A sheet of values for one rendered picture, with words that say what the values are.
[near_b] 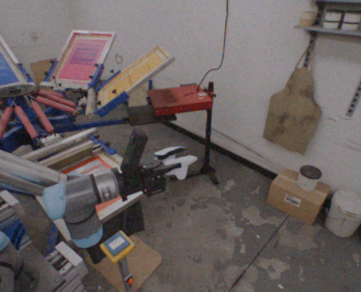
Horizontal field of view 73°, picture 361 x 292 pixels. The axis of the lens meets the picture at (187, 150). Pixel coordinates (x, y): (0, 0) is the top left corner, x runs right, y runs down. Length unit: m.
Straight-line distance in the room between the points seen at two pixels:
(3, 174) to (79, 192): 0.18
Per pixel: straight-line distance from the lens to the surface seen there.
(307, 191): 2.79
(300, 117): 2.68
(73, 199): 0.59
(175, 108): 2.32
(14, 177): 0.69
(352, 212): 2.66
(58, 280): 0.99
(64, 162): 1.89
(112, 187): 0.59
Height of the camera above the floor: 2.06
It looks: 35 degrees down
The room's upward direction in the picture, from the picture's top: straight up
